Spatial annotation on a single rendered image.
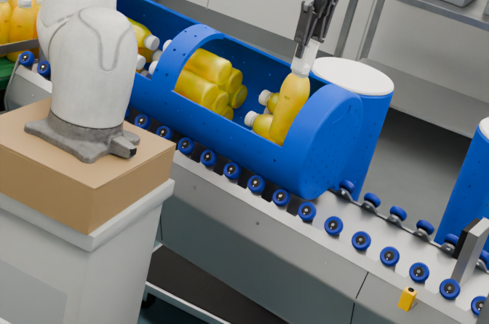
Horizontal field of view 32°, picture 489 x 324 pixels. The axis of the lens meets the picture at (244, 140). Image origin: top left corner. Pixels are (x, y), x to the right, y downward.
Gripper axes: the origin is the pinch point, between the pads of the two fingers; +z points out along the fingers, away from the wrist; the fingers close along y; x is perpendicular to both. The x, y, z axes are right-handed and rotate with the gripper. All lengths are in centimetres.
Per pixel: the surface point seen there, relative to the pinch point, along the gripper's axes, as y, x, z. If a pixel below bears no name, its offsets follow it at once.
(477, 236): 1, -52, 21
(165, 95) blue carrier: -8.3, 30.3, 21.9
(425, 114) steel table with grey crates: 263, 48, 101
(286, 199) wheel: -4.9, -8.1, 33.1
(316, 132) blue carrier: -5.9, -10.9, 13.2
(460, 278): 1, -52, 33
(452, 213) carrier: 73, -29, 55
